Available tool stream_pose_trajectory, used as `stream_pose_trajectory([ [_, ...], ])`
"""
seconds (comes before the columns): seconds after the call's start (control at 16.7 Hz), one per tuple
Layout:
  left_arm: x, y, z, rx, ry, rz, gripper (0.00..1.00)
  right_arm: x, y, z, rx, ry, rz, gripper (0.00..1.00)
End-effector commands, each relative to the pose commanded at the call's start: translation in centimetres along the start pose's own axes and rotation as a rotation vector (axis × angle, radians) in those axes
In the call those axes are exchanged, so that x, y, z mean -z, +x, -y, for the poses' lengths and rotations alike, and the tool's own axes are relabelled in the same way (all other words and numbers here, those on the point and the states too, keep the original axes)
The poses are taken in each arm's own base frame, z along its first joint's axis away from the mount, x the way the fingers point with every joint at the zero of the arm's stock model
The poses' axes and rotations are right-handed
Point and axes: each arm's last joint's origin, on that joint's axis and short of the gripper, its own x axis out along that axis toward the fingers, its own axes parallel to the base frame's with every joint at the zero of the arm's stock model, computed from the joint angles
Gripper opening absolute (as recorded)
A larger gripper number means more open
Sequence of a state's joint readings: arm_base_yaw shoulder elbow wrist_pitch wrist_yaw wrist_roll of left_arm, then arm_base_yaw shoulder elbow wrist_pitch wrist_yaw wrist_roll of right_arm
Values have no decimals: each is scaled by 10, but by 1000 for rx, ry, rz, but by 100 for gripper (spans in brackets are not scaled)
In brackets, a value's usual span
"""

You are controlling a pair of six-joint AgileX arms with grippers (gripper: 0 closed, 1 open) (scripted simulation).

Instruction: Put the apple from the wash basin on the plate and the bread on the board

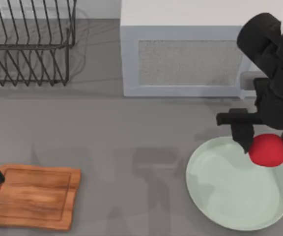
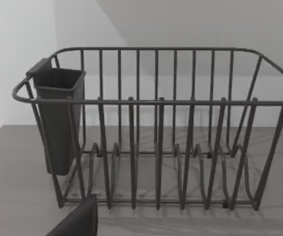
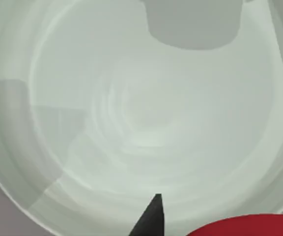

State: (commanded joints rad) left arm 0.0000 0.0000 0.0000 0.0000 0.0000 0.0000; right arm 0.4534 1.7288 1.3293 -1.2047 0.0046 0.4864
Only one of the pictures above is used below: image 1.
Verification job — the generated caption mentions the red apple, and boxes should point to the red apple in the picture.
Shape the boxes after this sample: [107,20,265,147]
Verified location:
[248,133,283,168]

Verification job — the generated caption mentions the pale green plate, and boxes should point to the pale green plate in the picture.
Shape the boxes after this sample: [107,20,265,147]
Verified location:
[185,136,283,232]

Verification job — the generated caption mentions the pale microwave oven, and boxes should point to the pale microwave oven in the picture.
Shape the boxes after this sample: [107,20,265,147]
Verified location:
[120,0,257,98]

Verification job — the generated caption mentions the wooden cutting board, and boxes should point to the wooden cutting board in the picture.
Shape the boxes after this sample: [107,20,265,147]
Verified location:
[0,164,82,232]

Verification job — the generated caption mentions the black wire dish rack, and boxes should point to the black wire dish rack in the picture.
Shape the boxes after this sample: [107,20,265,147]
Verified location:
[0,0,78,87]

